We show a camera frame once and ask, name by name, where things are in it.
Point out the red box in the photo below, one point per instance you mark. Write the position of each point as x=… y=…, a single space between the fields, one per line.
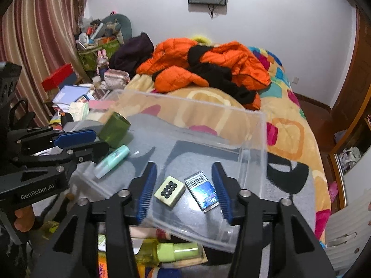
x=56 y=78

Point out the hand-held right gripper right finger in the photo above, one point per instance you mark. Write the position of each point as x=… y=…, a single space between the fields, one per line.
x=221 y=194

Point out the orange puffer jacket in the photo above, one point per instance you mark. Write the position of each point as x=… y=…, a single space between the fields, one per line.
x=174 y=78

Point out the yellow plush pillow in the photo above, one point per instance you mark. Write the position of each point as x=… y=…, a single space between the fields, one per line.
x=200 y=38

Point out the green storage basket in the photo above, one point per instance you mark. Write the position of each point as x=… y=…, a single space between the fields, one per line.
x=87 y=59

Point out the dark purple garment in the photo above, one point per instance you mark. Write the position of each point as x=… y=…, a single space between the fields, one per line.
x=130 y=55

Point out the clear plastic storage bin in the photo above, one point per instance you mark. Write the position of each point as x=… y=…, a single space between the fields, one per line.
x=188 y=127

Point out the pink rabbit toy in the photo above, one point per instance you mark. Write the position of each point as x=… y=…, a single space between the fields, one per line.
x=102 y=60

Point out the grey black printed blanket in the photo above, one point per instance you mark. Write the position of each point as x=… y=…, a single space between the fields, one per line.
x=275 y=199

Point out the grey neck pillow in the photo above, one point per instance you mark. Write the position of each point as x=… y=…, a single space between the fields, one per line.
x=126 y=26

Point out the yellow spray bottle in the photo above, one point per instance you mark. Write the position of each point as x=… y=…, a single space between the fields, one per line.
x=176 y=252

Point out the beige cosmetic tube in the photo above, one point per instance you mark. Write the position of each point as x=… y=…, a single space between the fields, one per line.
x=145 y=233

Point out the striped red curtain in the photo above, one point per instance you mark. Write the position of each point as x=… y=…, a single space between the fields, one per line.
x=43 y=34

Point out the green round jar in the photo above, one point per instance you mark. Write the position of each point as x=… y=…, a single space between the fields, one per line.
x=114 y=130

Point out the pink zip pouch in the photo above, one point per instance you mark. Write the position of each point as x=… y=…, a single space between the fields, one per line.
x=116 y=78

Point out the wooden wardrobe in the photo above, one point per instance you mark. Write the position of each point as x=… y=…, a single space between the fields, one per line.
x=356 y=63

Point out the blue white booklet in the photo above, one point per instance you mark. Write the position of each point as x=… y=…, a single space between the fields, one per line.
x=69 y=92

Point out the person's left hand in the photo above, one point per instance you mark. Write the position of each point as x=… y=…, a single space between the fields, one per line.
x=23 y=218

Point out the blue card box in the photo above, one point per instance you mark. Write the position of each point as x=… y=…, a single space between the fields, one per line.
x=203 y=192

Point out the white plastic cabinet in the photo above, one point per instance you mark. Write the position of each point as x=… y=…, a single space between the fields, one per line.
x=347 y=226

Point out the mint green tube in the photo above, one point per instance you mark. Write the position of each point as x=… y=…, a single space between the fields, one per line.
x=111 y=160

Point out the pale green dotted tile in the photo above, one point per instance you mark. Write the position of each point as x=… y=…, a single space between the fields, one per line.
x=169 y=192

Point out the orange bottle blue cap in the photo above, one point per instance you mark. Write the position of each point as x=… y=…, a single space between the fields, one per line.
x=161 y=273

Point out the colourful patterned blanket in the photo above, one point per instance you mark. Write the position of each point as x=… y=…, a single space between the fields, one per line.
x=289 y=139

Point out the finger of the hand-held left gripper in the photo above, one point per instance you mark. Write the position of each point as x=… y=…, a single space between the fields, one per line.
x=75 y=137
x=87 y=152

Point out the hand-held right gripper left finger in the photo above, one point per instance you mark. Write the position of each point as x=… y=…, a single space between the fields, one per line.
x=146 y=191

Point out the white shoes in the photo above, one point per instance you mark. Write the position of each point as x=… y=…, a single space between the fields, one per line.
x=349 y=156

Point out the pink slipper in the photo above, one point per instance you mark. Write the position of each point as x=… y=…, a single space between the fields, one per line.
x=333 y=191

